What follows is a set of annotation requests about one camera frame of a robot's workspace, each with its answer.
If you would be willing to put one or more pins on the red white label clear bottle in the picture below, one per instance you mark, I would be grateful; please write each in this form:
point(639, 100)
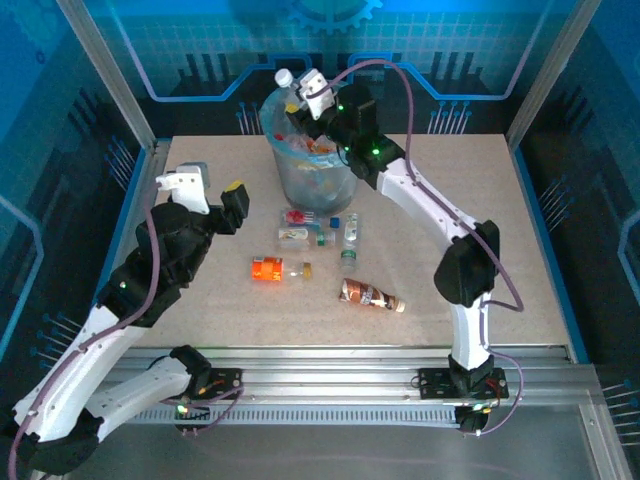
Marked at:
point(283, 77)

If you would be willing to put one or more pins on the orange label bottle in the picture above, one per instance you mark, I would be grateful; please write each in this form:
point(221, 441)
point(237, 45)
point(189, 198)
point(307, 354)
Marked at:
point(270, 269)

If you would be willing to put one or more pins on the white bottle green cap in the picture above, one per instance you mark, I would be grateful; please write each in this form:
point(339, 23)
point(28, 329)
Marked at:
point(295, 237)

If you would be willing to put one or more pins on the clear bottle red contents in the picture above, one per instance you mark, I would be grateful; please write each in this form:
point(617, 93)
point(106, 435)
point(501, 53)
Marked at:
point(299, 217)

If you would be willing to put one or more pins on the small clear bottle green label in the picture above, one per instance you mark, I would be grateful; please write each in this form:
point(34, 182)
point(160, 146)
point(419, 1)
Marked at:
point(351, 232)

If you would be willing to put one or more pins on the brown label bottle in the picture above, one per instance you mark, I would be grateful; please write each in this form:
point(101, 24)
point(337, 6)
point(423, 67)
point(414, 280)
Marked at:
point(367, 295)

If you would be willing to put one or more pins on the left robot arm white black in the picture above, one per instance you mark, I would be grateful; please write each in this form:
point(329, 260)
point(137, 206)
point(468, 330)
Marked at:
point(90, 345)

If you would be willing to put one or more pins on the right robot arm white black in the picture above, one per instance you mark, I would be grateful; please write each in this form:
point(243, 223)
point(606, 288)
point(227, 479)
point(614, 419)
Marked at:
point(425, 200)

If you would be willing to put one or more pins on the blue plastic bin liner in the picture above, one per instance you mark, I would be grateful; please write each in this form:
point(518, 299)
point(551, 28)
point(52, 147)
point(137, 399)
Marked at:
point(300, 159)

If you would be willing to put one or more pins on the grey translucent bin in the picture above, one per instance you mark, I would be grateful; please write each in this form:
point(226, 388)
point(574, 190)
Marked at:
point(320, 190)

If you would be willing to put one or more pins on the blue bottle cap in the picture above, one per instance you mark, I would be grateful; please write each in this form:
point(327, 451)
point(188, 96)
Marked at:
point(335, 222)

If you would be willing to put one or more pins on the aluminium front beam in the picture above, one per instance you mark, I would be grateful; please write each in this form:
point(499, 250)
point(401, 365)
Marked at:
point(325, 375)

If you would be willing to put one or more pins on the grey metal front panel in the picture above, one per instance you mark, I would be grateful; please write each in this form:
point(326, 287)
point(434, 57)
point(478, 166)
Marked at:
point(325, 455)

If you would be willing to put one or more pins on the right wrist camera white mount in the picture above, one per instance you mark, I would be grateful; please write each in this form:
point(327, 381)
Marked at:
point(315, 92)

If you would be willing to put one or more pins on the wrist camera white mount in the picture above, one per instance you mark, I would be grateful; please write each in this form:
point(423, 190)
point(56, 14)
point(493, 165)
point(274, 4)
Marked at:
point(315, 92)
point(187, 190)

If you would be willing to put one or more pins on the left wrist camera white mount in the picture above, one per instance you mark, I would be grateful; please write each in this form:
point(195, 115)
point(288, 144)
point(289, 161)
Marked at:
point(187, 190)

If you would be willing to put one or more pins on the aluminium table side rail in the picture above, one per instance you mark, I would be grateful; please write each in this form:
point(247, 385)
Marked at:
point(155, 160)

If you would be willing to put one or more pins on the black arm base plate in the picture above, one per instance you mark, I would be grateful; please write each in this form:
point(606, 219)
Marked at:
point(435, 382)
point(227, 385)

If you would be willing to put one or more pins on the aluminium frame post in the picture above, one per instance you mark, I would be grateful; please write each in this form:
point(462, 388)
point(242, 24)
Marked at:
point(107, 75)
point(550, 75)

